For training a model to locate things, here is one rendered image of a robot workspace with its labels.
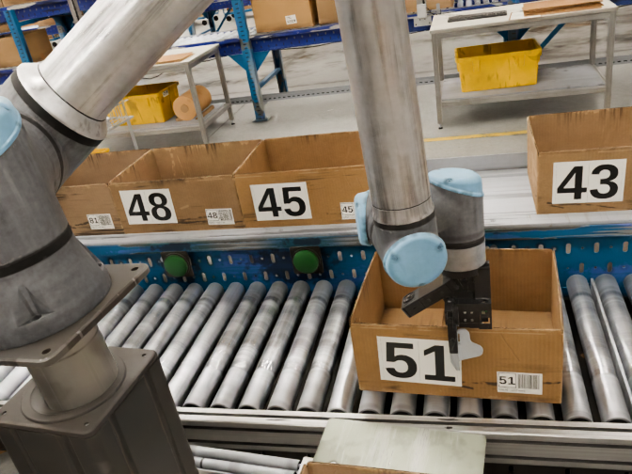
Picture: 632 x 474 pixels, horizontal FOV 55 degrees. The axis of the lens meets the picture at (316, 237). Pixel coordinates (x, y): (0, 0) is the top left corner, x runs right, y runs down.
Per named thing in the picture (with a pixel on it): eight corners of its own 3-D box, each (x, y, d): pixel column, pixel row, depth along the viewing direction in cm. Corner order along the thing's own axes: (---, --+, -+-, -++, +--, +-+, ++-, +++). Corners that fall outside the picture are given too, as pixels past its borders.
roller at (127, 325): (55, 418, 141) (47, 402, 139) (153, 293, 185) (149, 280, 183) (73, 419, 140) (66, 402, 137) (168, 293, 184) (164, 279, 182)
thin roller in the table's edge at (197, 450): (165, 447, 120) (296, 466, 111) (170, 439, 122) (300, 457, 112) (167, 454, 121) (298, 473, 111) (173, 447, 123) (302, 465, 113)
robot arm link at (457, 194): (416, 169, 106) (471, 160, 106) (420, 235, 110) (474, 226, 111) (432, 183, 97) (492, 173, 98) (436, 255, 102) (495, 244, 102)
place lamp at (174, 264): (166, 277, 177) (160, 257, 174) (168, 276, 178) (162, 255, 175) (188, 277, 175) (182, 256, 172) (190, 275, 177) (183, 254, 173)
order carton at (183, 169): (124, 235, 183) (106, 183, 175) (165, 195, 208) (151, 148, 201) (245, 229, 173) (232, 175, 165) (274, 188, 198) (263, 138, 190)
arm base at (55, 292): (46, 353, 71) (8, 281, 67) (-62, 348, 79) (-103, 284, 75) (137, 267, 87) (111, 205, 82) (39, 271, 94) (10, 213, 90)
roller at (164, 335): (103, 420, 138) (97, 404, 135) (192, 293, 182) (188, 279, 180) (123, 421, 136) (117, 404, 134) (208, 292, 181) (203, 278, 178)
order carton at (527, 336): (357, 390, 126) (346, 323, 118) (383, 308, 150) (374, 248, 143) (562, 404, 113) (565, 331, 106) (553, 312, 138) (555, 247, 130)
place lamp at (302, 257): (294, 275, 167) (291, 252, 164) (296, 272, 168) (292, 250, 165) (319, 274, 165) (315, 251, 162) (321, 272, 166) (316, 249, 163)
